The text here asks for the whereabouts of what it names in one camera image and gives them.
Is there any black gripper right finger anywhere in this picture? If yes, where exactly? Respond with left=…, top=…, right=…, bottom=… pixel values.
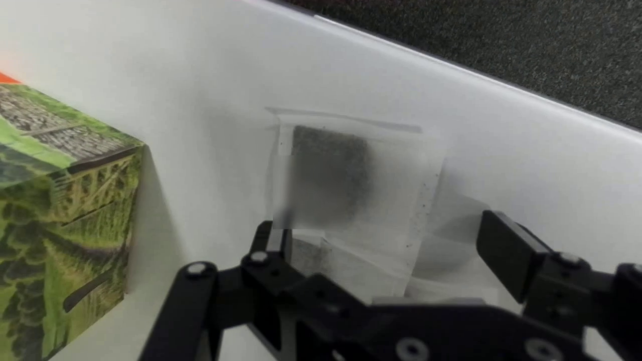
left=475, top=209, right=642, bottom=361

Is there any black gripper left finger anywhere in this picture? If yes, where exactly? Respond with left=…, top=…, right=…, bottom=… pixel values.
left=139, top=207, right=323, bottom=361

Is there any green cardboard tea box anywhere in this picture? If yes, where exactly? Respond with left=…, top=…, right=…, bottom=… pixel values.
left=0, top=69, right=148, bottom=361

